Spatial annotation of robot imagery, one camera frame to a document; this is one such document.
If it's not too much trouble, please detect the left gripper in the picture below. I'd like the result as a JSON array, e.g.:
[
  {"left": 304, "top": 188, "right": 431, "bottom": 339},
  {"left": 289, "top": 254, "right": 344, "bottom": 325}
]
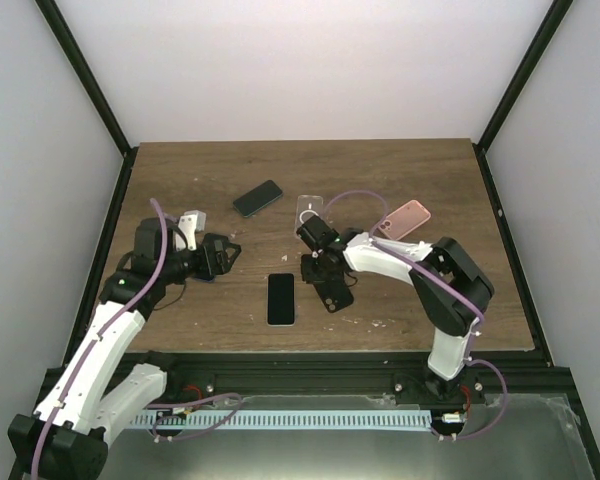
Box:
[{"left": 161, "top": 241, "right": 242, "bottom": 285}]

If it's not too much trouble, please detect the silver phone black screen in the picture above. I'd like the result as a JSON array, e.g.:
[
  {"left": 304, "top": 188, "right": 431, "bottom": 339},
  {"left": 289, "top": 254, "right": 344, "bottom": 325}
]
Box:
[{"left": 266, "top": 273, "right": 295, "bottom": 327}]

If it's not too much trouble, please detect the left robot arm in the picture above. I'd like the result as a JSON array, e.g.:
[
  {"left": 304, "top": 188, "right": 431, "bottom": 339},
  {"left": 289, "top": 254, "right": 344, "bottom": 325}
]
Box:
[{"left": 8, "top": 210, "right": 241, "bottom": 479}]

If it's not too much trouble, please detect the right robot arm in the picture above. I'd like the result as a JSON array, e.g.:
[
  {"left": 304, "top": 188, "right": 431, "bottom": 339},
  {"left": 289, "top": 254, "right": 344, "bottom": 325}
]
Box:
[{"left": 296, "top": 215, "right": 495, "bottom": 403}]

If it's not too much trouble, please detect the clear phone case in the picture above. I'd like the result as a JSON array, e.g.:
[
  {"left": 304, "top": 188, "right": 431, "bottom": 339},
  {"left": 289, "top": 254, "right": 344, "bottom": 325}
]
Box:
[{"left": 294, "top": 195, "right": 324, "bottom": 233}]

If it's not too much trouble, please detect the blue-edged dark phone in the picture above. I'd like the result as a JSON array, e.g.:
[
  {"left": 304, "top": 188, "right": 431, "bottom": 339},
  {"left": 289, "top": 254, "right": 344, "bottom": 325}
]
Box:
[{"left": 232, "top": 180, "right": 283, "bottom": 218}]

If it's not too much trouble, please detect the pink phone case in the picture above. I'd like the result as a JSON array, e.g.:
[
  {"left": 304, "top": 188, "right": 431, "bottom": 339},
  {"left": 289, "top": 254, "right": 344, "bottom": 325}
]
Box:
[{"left": 379, "top": 200, "right": 431, "bottom": 241}]

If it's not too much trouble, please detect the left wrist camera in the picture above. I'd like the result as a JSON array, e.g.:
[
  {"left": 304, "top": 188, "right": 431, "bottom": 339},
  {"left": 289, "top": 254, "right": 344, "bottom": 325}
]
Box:
[{"left": 175, "top": 210, "right": 206, "bottom": 251}]

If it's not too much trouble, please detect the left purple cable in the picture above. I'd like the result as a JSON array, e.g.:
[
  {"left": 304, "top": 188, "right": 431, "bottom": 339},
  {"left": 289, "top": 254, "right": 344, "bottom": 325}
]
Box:
[{"left": 29, "top": 198, "right": 171, "bottom": 480}]

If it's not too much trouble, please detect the purple cable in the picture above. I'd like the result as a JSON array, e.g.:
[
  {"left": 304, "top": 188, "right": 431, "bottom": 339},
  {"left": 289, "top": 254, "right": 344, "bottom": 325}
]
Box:
[
  {"left": 324, "top": 191, "right": 510, "bottom": 441},
  {"left": 29, "top": 198, "right": 171, "bottom": 480}
]

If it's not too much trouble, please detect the white slotted cable duct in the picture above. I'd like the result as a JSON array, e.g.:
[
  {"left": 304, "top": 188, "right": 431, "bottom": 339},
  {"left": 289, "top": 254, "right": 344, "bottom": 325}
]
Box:
[{"left": 128, "top": 410, "right": 432, "bottom": 432}]

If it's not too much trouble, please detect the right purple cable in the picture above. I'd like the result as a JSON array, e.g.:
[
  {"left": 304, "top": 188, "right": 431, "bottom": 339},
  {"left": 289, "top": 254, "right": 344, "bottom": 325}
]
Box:
[{"left": 324, "top": 191, "right": 510, "bottom": 441}]

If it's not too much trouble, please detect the black aluminium frame rail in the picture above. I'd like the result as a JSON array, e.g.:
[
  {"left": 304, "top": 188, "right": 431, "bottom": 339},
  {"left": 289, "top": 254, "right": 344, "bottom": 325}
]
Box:
[{"left": 44, "top": 352, "right": 571, "bottom": 401}]

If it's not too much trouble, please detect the left black frame post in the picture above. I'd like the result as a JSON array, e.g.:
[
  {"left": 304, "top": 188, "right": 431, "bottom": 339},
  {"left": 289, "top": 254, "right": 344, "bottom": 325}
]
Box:
[{"left": 35, "top": 0, "right": 132, "bottom": 157}]

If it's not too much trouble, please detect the black frame post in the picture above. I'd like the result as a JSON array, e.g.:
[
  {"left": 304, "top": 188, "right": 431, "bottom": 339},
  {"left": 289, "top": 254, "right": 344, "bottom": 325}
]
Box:
[
  {"left": 35, "top": 0, "right": 132, "bottom": 157},
  {"left": 476, "top": 0, "right": 573, "bottom": 151}
]

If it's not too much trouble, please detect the right black frame post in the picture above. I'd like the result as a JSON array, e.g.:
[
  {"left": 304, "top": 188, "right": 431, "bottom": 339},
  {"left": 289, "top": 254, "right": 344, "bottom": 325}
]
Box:
[{"left": 476, "top": 0, "right": 573, "bottom": 151}]

